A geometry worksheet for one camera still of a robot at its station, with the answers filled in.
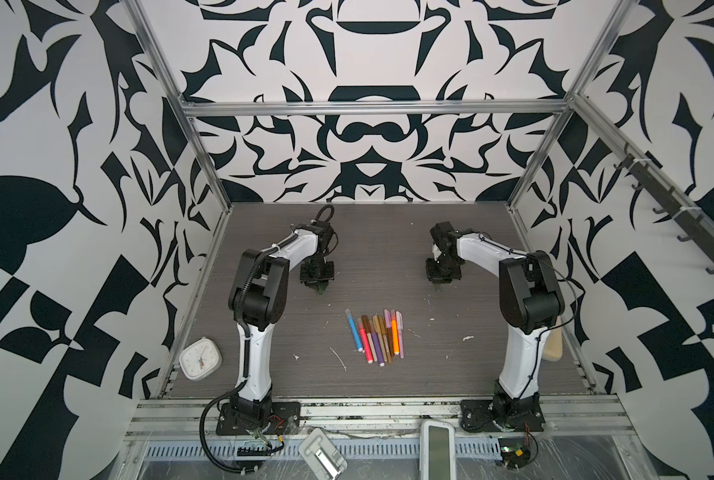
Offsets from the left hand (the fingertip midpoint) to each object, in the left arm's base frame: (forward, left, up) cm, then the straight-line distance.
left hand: (324, 281), depth 97 cm
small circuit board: (-46, -46, -3) cm, 65 cm away
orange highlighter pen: (-17, -21, -1) cm, 27 cm away
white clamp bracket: (-45, 0, 0) cm, 45 cm away
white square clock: (-23, +32, +1) cm, 40 cm away
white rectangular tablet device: (-45, -27, +2) cm, 52 cm away
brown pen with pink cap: (-11, -19, -1) cm, 22 cm away
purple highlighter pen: (-21, -15, -1) cm, 26 cm away
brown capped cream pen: (-14, -13, -1) cm, 19 cm away
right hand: (+1, -36, 0) cm, 36 cm away
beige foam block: (-23, -63, +1) cm, 67 cm away
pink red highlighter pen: (-19, -12, -1) cm, 23 cm away
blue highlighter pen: (-16, -9, -1) cm, 18 cm away
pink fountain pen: (-13, -22, -2) cm, 26 cm away
